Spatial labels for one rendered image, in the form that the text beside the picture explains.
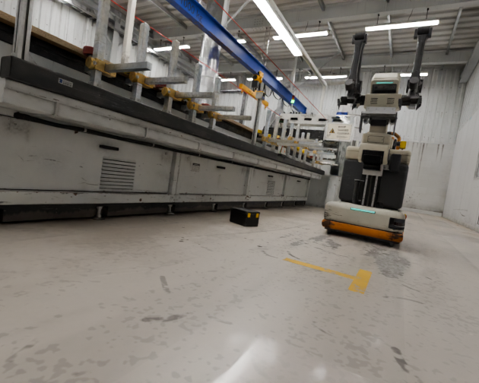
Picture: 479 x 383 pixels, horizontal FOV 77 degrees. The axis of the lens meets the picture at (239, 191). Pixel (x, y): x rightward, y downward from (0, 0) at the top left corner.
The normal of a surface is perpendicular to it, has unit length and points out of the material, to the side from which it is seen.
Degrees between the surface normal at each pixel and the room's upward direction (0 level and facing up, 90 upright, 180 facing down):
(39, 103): 90
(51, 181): 90
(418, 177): 90
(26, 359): 0
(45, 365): 0
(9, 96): 90
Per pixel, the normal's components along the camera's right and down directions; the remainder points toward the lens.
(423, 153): -0.47, -0.02
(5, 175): 0.87, 0.15
